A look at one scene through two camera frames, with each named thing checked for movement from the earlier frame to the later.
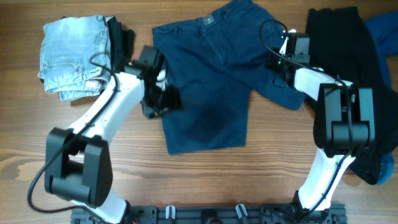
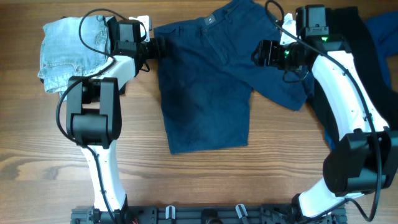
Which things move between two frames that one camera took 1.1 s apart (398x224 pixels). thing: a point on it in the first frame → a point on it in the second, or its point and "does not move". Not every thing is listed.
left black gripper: (173, 101) → (158, 46)
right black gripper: (270, 63) → (262, 49)
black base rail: (220, 214) does not move
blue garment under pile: (384, 29) does not move
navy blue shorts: (217, 62) does not move
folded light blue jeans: (66, 46) does not move
